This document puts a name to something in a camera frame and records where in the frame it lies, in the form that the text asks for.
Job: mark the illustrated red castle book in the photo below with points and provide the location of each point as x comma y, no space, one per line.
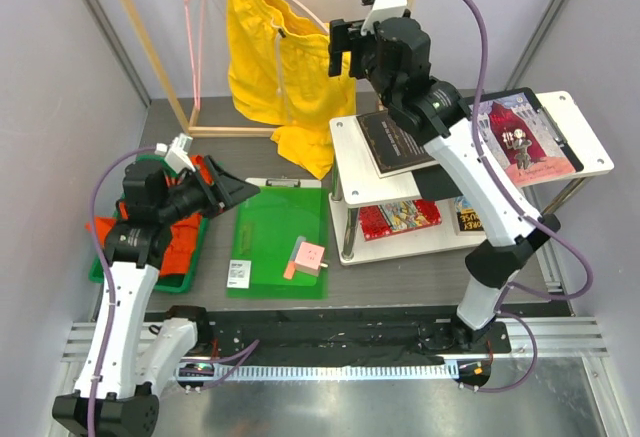
524,139

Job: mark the orange blue highlighter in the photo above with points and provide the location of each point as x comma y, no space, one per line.
290,269

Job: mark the green clipboard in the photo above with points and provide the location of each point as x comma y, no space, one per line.
268,228

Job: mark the black hardcover book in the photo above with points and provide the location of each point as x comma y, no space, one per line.
392,150

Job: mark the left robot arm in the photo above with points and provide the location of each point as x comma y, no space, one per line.
118,391

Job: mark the white two-tier shelf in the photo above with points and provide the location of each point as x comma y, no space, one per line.
356,184

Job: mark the red treehouse book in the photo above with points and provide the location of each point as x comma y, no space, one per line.
390,219

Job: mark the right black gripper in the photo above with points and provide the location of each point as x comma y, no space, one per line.
346,37

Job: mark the pink cube power adapter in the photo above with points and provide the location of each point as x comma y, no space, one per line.
310,259

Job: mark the aluminium rail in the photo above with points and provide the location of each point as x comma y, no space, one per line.
553,337

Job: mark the yellow shorts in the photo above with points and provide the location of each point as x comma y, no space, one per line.
278,75

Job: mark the black yellow treehouse book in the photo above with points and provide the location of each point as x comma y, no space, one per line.
465,220

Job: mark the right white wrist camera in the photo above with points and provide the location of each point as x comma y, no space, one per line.
381,10

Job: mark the pink wire hanger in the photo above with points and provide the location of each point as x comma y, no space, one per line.
195,47

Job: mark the wooden clothes rack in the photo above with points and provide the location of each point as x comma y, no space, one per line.
165,77

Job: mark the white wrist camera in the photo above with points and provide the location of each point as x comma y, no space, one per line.
381,10
176,154

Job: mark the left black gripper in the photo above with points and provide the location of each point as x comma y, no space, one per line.
225,192

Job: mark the green plastic tray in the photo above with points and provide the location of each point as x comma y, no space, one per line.
180,282

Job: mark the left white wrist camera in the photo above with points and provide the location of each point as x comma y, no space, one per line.
176,154

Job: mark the orange shorts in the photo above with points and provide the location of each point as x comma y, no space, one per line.
137,233

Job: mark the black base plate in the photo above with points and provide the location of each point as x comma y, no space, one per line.
306,335

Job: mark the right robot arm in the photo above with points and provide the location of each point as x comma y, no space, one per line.
393,56

